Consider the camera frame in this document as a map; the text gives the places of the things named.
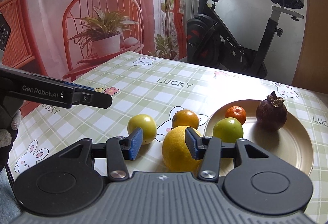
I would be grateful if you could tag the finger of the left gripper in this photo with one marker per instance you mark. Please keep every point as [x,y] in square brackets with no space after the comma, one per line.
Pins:
[77,85]
[88,97]

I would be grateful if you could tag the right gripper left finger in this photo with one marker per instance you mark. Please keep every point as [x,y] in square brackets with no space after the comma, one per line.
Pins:
[118,150]

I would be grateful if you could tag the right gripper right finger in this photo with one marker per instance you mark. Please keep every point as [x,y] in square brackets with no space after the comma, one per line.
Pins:
[208,150]

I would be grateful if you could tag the yellow lemon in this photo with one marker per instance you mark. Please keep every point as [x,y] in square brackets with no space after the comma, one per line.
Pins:
[175,153]

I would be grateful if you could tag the yellow-green jujube fruit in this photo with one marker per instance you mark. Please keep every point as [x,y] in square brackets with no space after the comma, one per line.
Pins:
[147,124]

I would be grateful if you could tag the small orange mandarin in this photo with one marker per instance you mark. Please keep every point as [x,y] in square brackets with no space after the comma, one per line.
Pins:
[237,112]

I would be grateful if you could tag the dark purple mangosteen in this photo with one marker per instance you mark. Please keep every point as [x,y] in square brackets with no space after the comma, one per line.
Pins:
[271,113]

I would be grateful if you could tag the gloved left hand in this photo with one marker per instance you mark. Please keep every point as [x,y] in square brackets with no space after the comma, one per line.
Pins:
[10,120]

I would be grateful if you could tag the orange near bunny print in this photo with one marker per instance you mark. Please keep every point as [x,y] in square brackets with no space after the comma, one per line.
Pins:
[185,118]

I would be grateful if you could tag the green plaid tablecloth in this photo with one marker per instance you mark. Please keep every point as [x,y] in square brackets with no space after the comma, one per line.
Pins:
[158,87]

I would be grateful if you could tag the beige round plate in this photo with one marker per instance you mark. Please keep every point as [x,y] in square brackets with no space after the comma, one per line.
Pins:
[291,143]

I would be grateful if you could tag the black exercise bike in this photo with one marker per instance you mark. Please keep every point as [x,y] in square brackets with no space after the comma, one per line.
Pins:
[260,38]

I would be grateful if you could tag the wooden wardrobe panel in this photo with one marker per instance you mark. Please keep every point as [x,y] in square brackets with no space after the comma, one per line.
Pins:
[311,70]

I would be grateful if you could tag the pink printed wall tapestry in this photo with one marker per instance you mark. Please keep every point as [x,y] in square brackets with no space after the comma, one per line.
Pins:
[67,38]

